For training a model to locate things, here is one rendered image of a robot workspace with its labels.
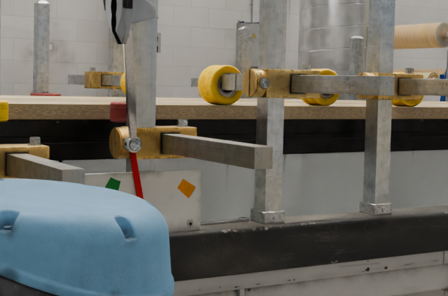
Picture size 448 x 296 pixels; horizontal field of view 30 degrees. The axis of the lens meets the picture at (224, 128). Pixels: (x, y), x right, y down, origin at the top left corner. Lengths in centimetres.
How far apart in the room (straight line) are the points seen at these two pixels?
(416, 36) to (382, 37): 711
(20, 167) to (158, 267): 69
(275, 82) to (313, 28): 399
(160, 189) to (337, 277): 44
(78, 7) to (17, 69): 93
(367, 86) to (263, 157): 26
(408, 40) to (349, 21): 344
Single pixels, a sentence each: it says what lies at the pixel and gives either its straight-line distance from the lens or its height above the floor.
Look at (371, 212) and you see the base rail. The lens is 162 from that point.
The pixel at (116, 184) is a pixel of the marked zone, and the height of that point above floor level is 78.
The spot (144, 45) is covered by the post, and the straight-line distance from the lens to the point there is 133.
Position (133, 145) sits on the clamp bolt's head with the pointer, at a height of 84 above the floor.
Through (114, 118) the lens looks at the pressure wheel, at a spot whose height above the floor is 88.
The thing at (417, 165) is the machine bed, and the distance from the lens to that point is 198.
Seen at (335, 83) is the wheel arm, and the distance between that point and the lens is 137.
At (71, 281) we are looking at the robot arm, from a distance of 47.
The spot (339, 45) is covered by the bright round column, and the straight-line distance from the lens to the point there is 538.
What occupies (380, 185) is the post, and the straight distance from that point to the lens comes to 162.
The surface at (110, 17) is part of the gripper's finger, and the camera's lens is 125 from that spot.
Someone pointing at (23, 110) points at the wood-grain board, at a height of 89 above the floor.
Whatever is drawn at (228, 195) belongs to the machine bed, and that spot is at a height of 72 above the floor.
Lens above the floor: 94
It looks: 3 degrees down
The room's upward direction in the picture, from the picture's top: 1 degrees clockwise
